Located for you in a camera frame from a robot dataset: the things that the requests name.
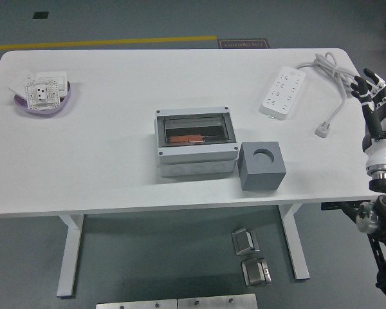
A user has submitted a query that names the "white printed socket panel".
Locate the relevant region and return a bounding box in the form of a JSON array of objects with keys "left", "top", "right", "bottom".
[{"left": 23, "top": 78, "right": 62, "bottom": 112}]

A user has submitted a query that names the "white power strip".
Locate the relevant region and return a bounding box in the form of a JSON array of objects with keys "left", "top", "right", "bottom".
[{"left": 260, "top": 66, "right": 306, "bottom": 121}]

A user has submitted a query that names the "white power cord with plug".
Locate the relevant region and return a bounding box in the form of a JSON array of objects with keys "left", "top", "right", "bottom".
[{"left": 294, "top": 52, "right": 363, "bottom": 138}]

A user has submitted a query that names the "black table control panel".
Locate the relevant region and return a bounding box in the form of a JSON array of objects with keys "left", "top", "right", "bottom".
[{"left": 320, "top": 201, "right": 372, "bottom": 211}]

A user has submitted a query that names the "dark floor sign with lettering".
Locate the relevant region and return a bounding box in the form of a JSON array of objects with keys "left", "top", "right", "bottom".
[{"left": 217, "top": 38, "right": 270, "bottom": 50}]

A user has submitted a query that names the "orange cylinder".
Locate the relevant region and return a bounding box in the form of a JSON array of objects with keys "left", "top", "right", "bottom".
[{"left": 169, "top": 134, "right": 204, "bottom": 144}]

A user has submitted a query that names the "silver metal foot block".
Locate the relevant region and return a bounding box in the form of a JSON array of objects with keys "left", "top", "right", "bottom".
[
  {"left": 231, "top": 228, "right": 261, "bottom": 256},
  {"left": 241, "top": 257, "right": 273, "bottom": 287}
]

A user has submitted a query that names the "grey cube with round hole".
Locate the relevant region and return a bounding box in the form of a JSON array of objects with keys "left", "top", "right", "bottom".
[{"left": 239, "top": 140, "right": 286, "bottom": 191}]

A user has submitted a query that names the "purple bowl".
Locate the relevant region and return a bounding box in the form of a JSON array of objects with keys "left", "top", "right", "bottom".
[{"left": 13, "top": 80, "right": 72, "bottom": 116}]

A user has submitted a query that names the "grey electrical box clear flap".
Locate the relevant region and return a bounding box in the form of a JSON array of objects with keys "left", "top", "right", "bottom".
[{"left": 154, "top": 106, "right": 239, "bottom": 178}]

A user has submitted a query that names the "grey metal base plate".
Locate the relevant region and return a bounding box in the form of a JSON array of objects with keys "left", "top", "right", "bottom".
[
  {"left": 95, "top": 299, "right": 178, "bottom": 309},
  {"left": 177, "top": 293, "right": 258, "bottom": 309}
]

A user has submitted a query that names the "white switch plate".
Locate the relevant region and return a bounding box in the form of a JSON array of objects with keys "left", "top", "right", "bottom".
[
  {"left": 35, "top": 70, "right": 68, "bottom": 91},
  {"left": 8, "top": 71, "right": 36, "bottom": 96}
]

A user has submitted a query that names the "white table leg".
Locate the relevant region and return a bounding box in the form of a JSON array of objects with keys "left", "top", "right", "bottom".
[
  {"left": 57, "top": 214, "right": 85, "bottom": 297},
  {"left": 278, "top": 204, "right": 311, "bottom": 280}
]

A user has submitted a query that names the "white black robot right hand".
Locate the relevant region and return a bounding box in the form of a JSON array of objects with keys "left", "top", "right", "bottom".
[{"left": 350, "top": 67, "right": 386, "bottom": 171}]

